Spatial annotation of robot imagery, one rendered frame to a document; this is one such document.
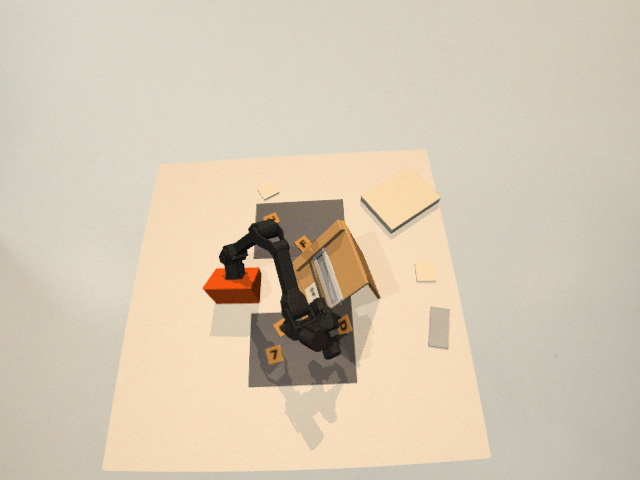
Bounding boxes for cream paper ticket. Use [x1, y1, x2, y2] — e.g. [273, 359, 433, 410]
[305, 282, 319, 304]

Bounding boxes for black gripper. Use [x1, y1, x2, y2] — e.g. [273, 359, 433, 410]
[309, 297, 348, 360]

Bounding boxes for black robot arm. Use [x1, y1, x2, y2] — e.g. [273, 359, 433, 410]
[219, 219, 339, 352]

